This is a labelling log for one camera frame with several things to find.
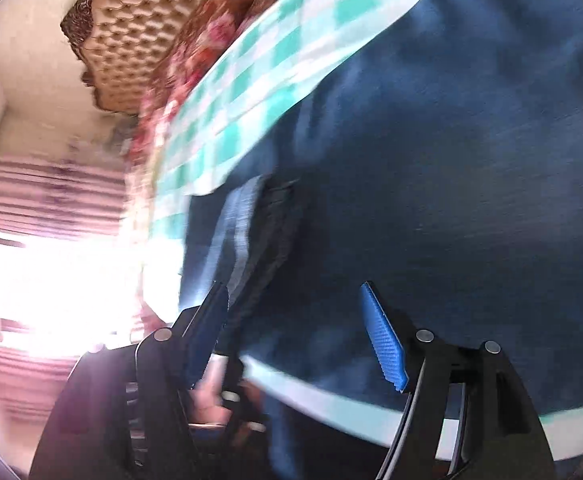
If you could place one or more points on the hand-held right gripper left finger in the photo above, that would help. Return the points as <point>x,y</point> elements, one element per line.
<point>206,340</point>

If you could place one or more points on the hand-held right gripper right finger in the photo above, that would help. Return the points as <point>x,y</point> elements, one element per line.
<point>384,340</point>

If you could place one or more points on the blue denim pants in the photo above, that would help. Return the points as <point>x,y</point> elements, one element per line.
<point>421,160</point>

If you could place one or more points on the person's right leg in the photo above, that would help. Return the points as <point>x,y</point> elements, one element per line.
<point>321,450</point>

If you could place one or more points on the pink floral curtain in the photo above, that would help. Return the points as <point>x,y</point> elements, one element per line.
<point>46,195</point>

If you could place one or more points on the green white checked tablecloth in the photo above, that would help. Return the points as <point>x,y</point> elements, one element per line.
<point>251,80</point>

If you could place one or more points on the tufted leather carved headboard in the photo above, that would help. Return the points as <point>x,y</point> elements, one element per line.
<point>136,35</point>

